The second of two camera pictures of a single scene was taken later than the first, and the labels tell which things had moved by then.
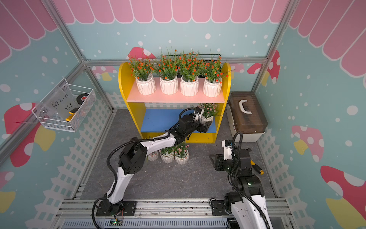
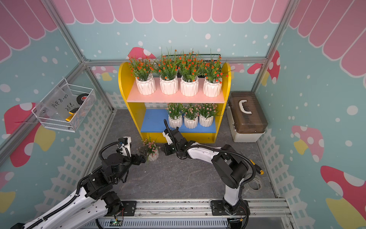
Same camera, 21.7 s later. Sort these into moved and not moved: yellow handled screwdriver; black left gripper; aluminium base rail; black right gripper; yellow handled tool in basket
Moved: black right gripper; black left gripper
Not moved: yellow handled screwdriver; aluminium base rail; yellow handled tool in basket
